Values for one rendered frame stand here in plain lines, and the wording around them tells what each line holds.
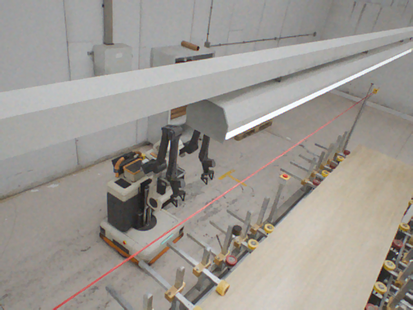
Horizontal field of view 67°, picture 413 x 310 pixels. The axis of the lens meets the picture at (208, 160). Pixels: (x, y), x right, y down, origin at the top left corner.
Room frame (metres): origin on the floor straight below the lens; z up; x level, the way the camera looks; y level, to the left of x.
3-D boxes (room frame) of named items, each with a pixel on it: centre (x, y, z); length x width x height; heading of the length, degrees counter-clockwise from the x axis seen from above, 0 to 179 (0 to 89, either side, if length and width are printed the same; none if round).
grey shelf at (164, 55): (4.61, 0.61, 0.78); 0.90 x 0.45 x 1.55; 146
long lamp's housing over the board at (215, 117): (1.63, -0.65, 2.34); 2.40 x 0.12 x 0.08; 146
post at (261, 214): (2.01, -0.52, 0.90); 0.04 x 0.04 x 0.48; 56
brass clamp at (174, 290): (1.17, 0.06, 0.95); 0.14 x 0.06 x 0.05; 146
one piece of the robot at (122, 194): (2.41, 0.64, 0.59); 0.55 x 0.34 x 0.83; 151
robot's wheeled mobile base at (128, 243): (2.36, 0.56, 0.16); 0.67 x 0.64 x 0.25; 61
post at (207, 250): (1.39, -0.09, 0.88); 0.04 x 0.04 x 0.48; 56
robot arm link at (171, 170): (1.95, 0.27, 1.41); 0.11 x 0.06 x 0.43; 151
